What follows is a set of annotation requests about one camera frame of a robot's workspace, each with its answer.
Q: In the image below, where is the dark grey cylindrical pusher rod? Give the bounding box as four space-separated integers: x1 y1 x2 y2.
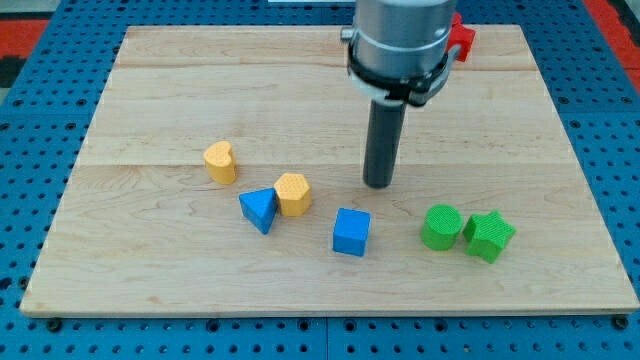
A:
363 101 406 189

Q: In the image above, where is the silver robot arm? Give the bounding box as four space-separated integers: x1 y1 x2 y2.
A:
341 0 461 189

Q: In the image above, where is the blue triangle block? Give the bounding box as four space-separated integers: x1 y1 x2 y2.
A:
239 188 278 235

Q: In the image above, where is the blue cube block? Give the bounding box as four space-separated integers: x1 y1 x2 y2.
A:
332 208 371 257

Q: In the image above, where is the yellow hexagon block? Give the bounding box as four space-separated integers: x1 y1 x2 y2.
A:
274 173 312 217

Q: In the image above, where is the green cylinder block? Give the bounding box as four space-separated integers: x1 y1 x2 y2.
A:
421 204 463 251

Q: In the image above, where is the red block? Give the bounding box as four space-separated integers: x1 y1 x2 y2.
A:
446 12 476 62

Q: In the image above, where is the green star block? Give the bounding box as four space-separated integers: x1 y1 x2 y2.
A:
462 210 517 264

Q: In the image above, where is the yellow heart block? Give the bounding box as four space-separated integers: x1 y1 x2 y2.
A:
203 140 237 185

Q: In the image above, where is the light wooden board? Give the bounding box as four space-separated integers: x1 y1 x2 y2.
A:
20 25 639 318

